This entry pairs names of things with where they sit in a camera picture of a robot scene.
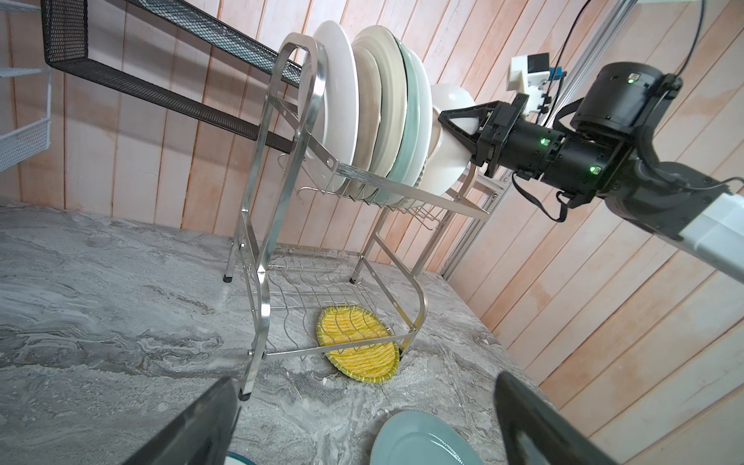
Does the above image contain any yellow green woven plate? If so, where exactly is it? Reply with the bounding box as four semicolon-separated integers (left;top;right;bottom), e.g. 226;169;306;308
315;304;402;385

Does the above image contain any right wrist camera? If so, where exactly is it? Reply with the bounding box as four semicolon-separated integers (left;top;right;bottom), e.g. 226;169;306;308
507;52;565;115

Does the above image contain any white wire mesh shelf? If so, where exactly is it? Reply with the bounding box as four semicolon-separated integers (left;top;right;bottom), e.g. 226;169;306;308
1;1;52;172

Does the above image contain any grey blue round plate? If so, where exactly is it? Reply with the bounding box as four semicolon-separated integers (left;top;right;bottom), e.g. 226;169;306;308
369;411;482;464

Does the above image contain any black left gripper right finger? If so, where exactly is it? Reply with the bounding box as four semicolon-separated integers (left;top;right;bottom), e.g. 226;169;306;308
494;371;615;464

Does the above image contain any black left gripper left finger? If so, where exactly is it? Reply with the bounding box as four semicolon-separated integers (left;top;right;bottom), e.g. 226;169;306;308
125;377;239;464

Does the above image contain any black wire wall basket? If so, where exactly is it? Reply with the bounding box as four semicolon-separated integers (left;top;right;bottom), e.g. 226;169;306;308
40;0;303;155

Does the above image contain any white plate dark lettered rim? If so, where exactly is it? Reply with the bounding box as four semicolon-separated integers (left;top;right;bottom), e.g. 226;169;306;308
402;45;433;188

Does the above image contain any orange woven bamboo plate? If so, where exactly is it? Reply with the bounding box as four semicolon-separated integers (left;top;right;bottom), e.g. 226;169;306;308
427;116;442;158

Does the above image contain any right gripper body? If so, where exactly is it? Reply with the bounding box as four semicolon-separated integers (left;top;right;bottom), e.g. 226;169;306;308
476;97;630;208

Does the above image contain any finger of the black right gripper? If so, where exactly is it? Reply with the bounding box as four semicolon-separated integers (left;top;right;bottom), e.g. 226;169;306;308
437;101;500;145

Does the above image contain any stainless steel dish rack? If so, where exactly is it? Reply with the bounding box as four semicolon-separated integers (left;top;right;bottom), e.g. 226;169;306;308
223;33;488;401

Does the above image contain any light green flower plate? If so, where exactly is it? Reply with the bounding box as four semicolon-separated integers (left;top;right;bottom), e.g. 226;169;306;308
387;41;420;184

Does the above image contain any cream plate with red flowers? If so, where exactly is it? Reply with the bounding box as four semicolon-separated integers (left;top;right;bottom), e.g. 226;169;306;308
353;25;407;177

